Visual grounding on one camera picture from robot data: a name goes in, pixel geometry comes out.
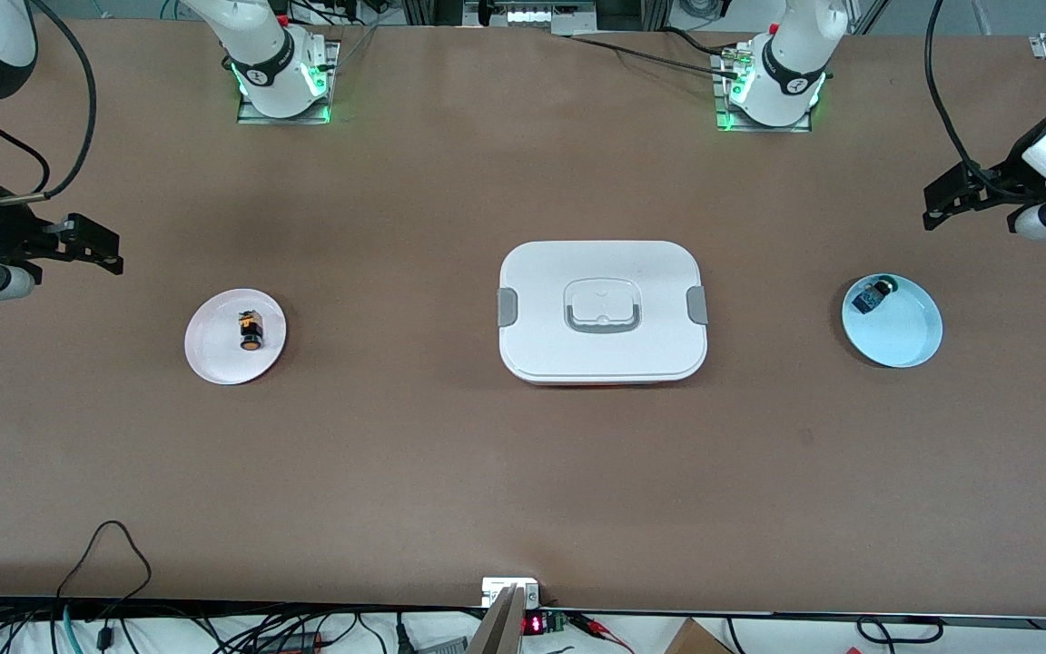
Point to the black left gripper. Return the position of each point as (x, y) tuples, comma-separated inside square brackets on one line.
[(998, 183)]

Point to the orange black push-button switch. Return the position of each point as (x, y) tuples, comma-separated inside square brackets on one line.
[(251, 329)]

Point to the white lidded storage box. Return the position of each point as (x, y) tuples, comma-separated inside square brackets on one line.
[(605, 354)]

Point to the small white electronics box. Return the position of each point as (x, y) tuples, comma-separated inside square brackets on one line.
[(498, 589)]

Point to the light blue round plate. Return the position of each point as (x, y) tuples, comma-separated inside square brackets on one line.
[(900, 336)]

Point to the pink round plate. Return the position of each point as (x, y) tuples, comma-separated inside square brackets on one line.
[(214, 350)]

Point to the brown cardboard piece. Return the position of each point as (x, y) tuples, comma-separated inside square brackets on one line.
[(697, 640)]

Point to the grey metal bar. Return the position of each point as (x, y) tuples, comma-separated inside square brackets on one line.
[(498, 631)]

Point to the red digit display module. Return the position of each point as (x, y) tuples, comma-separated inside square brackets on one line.
[(534, 624)]

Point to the green blue push-button switch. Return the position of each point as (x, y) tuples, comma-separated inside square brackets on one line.
[(870, 298)]

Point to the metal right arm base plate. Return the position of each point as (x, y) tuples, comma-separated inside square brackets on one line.
[(255, 118)]

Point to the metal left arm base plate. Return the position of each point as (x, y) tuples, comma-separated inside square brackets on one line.
[(725, 124)]

